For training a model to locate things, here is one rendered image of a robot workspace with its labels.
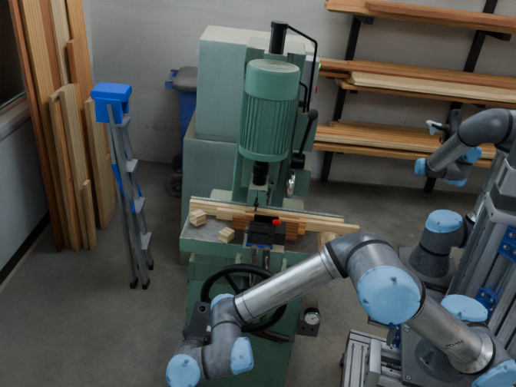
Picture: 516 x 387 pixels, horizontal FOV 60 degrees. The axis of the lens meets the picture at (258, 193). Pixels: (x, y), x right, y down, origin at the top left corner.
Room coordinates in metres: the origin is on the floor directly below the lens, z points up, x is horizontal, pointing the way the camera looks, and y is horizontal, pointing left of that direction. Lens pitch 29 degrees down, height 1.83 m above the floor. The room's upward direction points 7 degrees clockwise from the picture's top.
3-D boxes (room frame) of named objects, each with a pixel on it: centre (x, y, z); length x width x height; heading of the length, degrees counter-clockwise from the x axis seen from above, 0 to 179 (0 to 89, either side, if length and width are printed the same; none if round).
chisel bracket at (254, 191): (1.49, 0.00, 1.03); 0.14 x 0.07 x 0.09; 0
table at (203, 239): (1.36, -0.04, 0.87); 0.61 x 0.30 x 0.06; 90
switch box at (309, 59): (1.79, -0.14, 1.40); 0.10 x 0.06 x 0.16; 0
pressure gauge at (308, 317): (1.25, -0.26, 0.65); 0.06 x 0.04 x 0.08; 90
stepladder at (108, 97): (2.11, 0.72, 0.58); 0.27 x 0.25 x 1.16; 96
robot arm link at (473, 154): (1.72, -0.82, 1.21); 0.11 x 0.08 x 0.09; 3
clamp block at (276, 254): (1.27, -0.04, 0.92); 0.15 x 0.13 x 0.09; 90
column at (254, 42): (1.76, 0.00, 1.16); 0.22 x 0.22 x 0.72; 0
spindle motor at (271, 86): (1.47, 0.00, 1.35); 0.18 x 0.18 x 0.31
